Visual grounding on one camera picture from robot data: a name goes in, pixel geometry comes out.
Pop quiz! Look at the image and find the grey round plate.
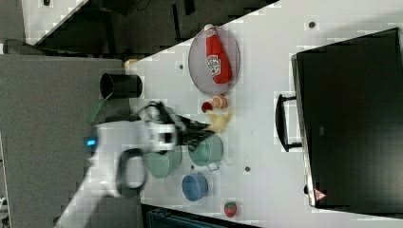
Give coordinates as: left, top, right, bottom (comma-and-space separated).
188, 27, 240, 96

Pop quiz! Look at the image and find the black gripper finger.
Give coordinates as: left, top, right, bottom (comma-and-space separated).
187, 131, 214, 151
186, 122, 208, 131

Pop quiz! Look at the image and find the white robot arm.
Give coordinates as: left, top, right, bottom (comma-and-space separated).
54, 105, 218, 228

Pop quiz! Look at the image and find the orange slice toy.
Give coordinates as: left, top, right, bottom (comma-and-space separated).
212, 95, 227, 109

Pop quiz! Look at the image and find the small red strawberry toy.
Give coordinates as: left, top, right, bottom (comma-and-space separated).
201, 102, 213, 112

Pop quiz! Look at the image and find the green mug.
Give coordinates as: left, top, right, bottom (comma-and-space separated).
189, 135, 223, 172

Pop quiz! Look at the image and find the red ketchup bottle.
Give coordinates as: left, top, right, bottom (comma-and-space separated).
204, 24, 232, 85

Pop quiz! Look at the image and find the blue cup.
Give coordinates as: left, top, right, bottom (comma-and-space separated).
182, 173, 208, 201

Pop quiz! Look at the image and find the black round cup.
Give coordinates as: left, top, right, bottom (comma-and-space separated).
100, 73, 143, 99

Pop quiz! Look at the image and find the black toaster oven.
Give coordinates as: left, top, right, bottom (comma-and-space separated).
276, 28, 403, 219

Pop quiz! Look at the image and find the large red strawberry toy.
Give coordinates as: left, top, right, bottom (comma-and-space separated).
223, 201, 238, 218

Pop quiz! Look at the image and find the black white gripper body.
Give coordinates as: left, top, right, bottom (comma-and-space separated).
159, 106, 200, 145

